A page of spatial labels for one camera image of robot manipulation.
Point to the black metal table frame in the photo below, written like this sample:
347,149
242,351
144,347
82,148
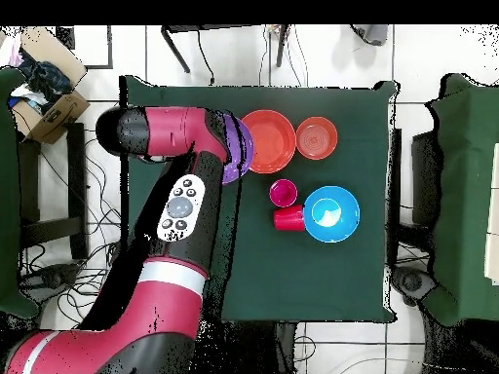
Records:
281,46

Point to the pink plastic cup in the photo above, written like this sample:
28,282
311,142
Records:
283,193

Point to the beige board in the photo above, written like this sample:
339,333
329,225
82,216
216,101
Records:
493,214

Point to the black bench frame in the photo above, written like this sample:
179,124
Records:
76,175

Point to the black box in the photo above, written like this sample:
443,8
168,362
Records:
64,37

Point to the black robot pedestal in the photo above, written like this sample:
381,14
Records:
269,346

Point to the large orange plastic bowl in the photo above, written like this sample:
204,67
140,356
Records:
273,142

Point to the cardboard box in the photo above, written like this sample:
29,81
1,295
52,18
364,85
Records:
60,117

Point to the green cloth covered table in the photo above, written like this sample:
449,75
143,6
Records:
9,194
464,194

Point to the small orange flat-bottomed bowl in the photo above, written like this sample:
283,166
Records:
317,138

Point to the purple plastic bowl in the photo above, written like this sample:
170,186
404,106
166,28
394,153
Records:
243,156

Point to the black stand base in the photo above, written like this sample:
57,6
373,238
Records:
50,278
413,282

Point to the large blue plastic bowl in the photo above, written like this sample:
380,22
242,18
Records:
343,214

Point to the dark clothes bundle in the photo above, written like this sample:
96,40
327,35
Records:
48,80

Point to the red plastic cup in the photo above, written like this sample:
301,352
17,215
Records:
288,218

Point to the dark green tablecloth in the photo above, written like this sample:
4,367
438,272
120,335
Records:
312,272

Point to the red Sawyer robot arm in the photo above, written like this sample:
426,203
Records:
171,128

